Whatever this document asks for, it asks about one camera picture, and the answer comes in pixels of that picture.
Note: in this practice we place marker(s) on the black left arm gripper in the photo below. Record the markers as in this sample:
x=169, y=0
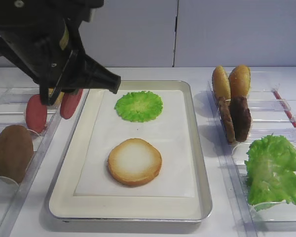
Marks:
x=41, y=37

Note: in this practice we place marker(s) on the red tomato slice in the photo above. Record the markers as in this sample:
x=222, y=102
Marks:
x=36, y=114
x=69, y=103

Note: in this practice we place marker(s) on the yellow cheese slices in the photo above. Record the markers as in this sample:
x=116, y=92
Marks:
x=59, y=98

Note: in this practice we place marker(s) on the red tomato slice in rack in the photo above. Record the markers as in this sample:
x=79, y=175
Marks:
x=36, y=114

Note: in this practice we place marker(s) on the round green lettuce piece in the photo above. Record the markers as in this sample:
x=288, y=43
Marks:
x=141, y=106

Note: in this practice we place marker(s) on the lighter brown meat patty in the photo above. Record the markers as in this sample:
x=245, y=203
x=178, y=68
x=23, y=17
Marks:
x=226, y=120

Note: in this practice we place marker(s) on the dark brown meat patty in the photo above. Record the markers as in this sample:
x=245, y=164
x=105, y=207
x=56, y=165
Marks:
x=241, y=117

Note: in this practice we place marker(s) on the large green lettuce leaf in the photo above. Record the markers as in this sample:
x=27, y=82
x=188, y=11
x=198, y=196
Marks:
x=271, y=170

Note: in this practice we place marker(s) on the metal baking tray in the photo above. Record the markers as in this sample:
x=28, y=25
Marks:
x=180, y=193

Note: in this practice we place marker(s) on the toasted bun bottom slice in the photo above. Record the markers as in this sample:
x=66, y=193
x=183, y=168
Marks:
x=134, y=162

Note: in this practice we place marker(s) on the clear acrylic left food rack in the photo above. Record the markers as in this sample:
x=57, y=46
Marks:
x=13, y=103

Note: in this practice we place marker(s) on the clear acrylic food rack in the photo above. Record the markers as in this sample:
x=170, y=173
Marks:
x=271, y=114
x=13, y=103

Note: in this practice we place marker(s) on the golden bun left piece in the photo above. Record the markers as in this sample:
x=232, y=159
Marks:
x=220, y=83

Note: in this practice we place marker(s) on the golden bun piece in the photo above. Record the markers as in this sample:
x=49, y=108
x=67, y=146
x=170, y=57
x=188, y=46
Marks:
x=240, y=81
x=220, y=83

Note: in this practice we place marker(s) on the golden bun right piece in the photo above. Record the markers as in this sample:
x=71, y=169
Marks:
x=240, y=81

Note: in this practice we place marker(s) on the clear acrylic right food rack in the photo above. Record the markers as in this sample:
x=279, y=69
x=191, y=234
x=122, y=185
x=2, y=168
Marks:
x=271, y=114

